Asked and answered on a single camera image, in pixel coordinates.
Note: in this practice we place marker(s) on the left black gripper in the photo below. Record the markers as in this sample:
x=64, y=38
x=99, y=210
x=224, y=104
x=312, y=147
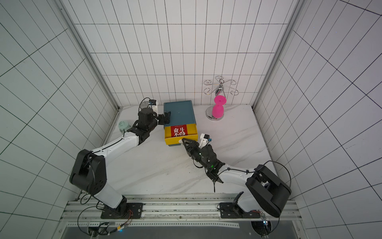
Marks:
x=163, y=122

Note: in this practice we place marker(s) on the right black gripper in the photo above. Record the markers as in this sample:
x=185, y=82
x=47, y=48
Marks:
x=194, y=149

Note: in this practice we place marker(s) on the yellow drawer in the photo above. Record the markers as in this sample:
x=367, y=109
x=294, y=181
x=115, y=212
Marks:
x=192, y=134

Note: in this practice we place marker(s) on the teal drawer cabinet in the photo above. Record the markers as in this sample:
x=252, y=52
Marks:
x=182, y=112

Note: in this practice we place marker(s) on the red postcard white characters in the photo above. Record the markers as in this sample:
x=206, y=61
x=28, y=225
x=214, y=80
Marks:
x=179, y=130

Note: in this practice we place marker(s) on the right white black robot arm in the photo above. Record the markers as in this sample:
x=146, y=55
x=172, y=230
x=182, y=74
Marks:
x=262, y=189

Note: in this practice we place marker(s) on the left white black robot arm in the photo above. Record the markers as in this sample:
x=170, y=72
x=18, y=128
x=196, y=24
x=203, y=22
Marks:
x=89, y=170

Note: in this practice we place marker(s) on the grey translucent cup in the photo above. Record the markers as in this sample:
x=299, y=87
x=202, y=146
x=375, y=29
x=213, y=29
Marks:
x=144, y=104

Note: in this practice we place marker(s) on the mint green jar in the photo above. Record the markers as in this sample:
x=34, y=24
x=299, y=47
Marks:
x=124, y=126

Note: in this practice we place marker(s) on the pink hourglass cup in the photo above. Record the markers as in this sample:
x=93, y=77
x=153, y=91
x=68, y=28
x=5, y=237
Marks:
x=218, y=109

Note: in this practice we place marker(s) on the chrome cup rack stand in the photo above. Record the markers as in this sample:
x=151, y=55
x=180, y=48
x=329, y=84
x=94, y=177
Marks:
x=219, y=89

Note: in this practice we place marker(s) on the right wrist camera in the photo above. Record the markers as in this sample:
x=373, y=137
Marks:
x=205, y=140

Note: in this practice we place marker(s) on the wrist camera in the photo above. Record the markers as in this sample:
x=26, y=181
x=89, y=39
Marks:
x=153, y=105
x=205, y=140

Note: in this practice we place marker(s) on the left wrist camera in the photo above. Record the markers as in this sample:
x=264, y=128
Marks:
x=153, y=105

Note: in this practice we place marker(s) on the aluminium mounting rail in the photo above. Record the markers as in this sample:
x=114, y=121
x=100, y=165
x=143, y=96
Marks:
x=172, y=210

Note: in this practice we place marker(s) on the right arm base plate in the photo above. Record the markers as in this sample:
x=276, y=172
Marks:
x=233, y=211

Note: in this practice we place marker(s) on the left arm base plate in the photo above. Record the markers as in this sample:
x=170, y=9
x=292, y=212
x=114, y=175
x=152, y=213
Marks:
x=123, y=211

